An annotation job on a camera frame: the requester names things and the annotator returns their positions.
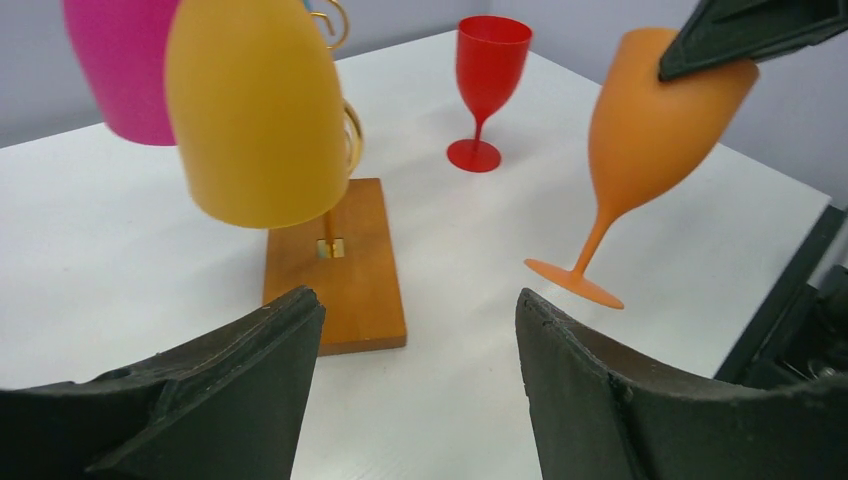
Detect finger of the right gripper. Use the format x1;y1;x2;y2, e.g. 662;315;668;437
658;0;847;82

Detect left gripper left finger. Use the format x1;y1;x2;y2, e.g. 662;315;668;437
1;286;325;479

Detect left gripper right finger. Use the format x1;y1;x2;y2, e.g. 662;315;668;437
515;288;847;479

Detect orange wine glass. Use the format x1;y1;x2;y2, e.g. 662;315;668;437
525;27;759;309

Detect red wine glass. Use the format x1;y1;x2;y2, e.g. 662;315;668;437
447;15;533;173

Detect yellow wine glass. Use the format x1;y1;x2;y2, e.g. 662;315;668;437
165;0;350;229

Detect magenta wine glass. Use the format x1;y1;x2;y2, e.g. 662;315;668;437
61;0;179;146

